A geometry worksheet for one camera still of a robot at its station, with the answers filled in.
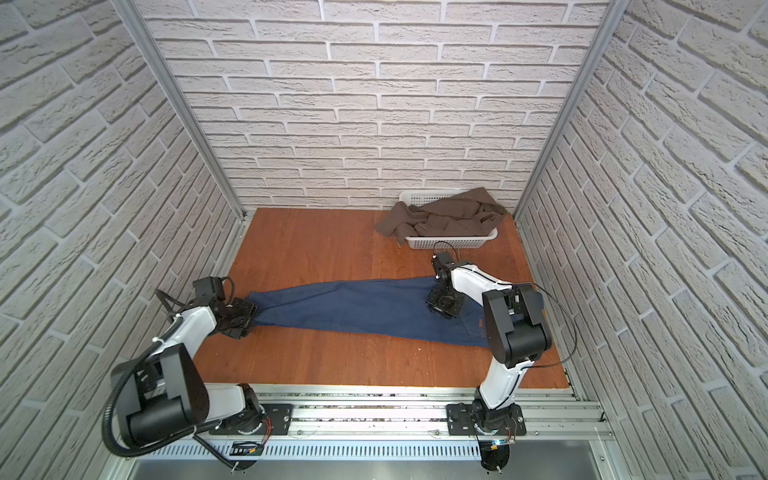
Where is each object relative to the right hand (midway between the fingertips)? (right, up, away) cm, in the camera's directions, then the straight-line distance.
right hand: (435, 309), depth 93 cm
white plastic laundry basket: (-2, +40, +24) cm, 47 cm away
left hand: (-55, +1, -5) cm, 55 cm away
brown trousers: (+16, +33, +19) cm, 41 cm away
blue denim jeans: (-16, 0, +1) cm, 17 cm away
